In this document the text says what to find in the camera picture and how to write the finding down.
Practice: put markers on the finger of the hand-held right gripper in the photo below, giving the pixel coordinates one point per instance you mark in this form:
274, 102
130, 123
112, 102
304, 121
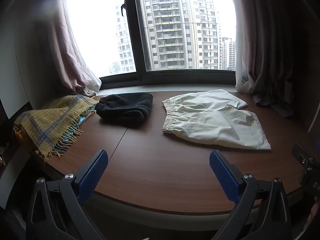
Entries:
303, 158

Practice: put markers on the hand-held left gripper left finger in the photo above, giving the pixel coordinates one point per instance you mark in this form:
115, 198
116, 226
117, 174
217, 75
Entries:
96, 172

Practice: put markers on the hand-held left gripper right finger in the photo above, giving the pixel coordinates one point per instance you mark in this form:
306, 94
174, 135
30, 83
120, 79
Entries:
222, 173

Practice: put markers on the cream white pants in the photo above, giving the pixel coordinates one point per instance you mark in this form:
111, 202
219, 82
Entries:
212, 120

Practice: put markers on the person's right hand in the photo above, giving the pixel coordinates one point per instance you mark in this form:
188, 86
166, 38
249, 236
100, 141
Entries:
315, 212

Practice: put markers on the teal cloth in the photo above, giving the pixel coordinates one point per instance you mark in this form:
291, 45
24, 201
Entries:
86, 117

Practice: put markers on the yellow plaid fringed blanket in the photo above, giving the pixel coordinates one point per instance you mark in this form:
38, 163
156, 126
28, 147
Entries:
50, 125

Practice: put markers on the black folded garment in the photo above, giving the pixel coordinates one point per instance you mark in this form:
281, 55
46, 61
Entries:
125, 107

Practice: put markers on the dark wooden cabinet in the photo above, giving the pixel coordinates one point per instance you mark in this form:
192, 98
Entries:
311, 80

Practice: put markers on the dark grey curtain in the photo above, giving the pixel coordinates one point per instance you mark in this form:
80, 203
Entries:
272, 55

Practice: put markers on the white sheer curtain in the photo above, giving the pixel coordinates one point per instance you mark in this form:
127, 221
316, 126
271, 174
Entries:
241, 62

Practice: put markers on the pink curtain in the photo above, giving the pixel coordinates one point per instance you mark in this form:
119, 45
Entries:
67, 55

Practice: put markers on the high-rise building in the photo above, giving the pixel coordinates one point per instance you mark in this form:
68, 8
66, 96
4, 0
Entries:
175, 25

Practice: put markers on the black window frame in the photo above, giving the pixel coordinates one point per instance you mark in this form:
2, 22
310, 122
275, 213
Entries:
141, 76

